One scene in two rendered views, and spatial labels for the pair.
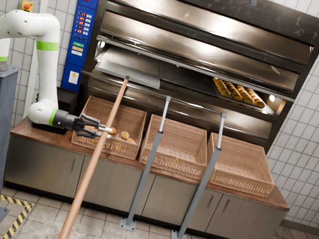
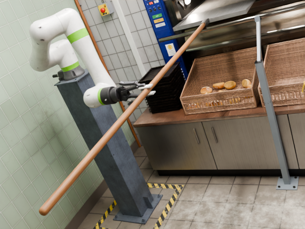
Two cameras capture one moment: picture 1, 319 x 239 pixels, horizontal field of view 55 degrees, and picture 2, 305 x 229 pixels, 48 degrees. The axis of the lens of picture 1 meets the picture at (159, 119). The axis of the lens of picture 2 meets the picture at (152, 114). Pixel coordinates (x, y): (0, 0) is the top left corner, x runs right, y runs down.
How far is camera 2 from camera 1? 0.85 m
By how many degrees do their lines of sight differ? 39
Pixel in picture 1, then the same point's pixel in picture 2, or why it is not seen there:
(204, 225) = not seen: outside the picture
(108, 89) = (207, 43)
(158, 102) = (268, 27)
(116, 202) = (261, 161)
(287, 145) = not seen: outside the picture
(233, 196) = not seen: outside the picture
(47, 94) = (97, 78)
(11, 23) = (32, 36)
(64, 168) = (191, 141)
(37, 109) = (86, 95)
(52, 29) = (69, 20)
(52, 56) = (82, 43)
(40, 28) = (57, 26)
